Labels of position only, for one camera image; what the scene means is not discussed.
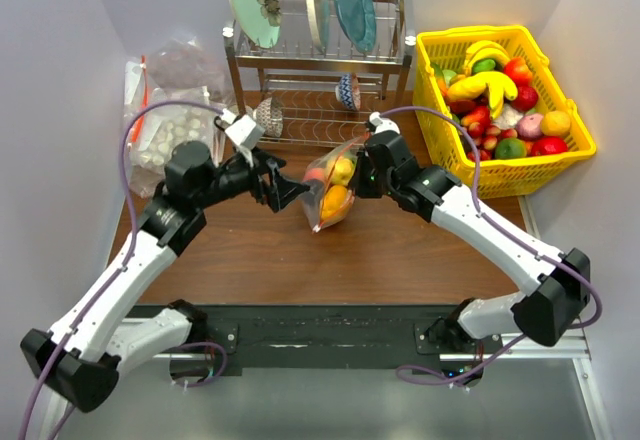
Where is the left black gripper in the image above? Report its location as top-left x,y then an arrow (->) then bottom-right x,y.
195,144 -> 309,211

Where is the yellow pear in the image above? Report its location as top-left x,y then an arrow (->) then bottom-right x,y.
330,157 -> 355,187

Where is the pink yellow peach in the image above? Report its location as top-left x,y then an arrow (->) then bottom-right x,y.
303,167 -> 326,182

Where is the clear orange-zipper zip bag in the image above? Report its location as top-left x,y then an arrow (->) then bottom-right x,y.
300,135 -> 367,233

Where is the yellow mango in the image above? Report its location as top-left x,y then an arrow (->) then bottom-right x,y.
320,185 -> 352,224

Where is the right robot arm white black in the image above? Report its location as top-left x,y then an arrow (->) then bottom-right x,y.
354,130 -> 591,353

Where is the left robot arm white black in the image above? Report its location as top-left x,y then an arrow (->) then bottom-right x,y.
20,141 -> 309,413

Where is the zip bag with white pieces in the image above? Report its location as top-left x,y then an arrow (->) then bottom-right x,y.
124,56 -> 225,198

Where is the grey patterned bowl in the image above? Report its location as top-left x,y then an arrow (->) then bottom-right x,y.
255,97 -> 284,138

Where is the blue patterned bowl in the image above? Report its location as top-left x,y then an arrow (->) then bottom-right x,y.
335,73 -> 361,111

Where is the metal dish rack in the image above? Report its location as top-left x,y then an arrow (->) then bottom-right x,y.
223,0 -> 416,149

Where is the yellow banana bunch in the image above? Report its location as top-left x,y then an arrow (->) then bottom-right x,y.
445,40 -> 518,120

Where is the green lime in basket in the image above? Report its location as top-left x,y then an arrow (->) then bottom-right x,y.
494,138 -> 528,160

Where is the yellow plastic basket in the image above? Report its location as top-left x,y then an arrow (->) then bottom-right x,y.
413,25 -> 596,199

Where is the white garlic bulb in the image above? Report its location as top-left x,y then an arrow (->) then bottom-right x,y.
492,104 -> 524,130

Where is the purple sweet potato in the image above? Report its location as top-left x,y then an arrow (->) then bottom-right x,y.
516,113 -> 544,141

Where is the teal blue plate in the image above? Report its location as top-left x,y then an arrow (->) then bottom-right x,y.
334,0 -> 377,55

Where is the red small apple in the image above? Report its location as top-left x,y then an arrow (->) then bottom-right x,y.
511,85 -> 539,113

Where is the red tomato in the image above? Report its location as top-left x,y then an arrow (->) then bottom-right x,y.
502,57 -> 534,86

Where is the mint green floral plate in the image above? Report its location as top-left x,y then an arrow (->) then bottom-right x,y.
229,0 -> 282,49

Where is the yellow lemon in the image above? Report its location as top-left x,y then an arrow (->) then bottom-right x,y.
540,110 -> 572,137

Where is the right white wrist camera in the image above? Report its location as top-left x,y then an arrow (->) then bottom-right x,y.
366,112 -> 400,135

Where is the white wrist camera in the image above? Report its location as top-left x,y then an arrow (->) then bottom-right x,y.
220,110 -> 265,151
366,112 -> 400,135

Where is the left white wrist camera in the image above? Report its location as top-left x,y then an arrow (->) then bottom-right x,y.
220,110 -> 265,151

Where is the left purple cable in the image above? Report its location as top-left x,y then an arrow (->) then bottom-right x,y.
17,100 -> 226,440

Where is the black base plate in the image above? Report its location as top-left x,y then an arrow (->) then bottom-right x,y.
124,302 -> 504,379

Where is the aluminium frame rail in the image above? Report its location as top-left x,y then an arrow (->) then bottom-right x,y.
430,331 -> 614,439

